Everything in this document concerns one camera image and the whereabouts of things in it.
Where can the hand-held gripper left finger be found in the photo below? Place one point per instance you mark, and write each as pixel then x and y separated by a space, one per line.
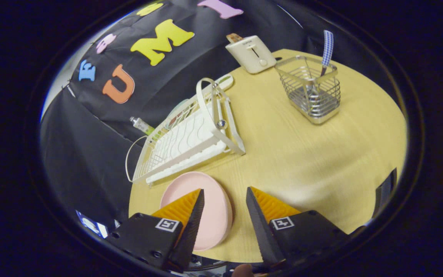
pixel 192 231

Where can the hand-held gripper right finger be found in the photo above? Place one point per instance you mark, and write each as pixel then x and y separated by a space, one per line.
pixel 262 234

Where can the pink plate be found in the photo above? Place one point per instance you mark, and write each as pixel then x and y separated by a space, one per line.
pixel 215 207

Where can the pale green food plate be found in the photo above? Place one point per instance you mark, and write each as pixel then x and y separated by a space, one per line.
pixel 176 109

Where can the clear green soap bottle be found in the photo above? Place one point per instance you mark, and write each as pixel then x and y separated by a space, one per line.
pixel 142 125

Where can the black chair back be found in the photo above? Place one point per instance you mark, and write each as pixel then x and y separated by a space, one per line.
pixel 385 192

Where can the cream white toaster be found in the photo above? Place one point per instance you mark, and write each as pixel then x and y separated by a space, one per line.
pixel 254 55

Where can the brown bread slice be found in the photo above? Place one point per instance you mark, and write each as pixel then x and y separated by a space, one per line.
pixel 234 37

